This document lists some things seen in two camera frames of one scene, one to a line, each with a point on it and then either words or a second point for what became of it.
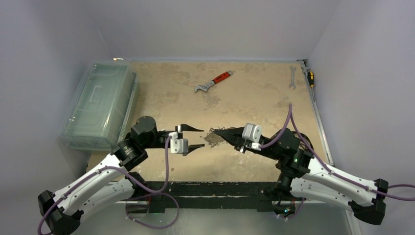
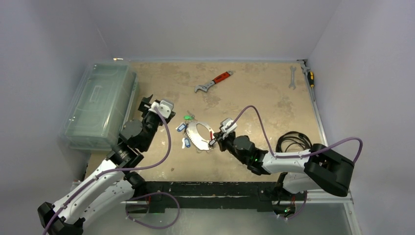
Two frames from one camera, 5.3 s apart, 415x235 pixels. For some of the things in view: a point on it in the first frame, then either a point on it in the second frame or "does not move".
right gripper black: x=242 y=142 to x=217 y=138
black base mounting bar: x=242 y=196 does not move
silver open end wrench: x=292 y=84 does not move
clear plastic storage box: x=101 y=111 does not move
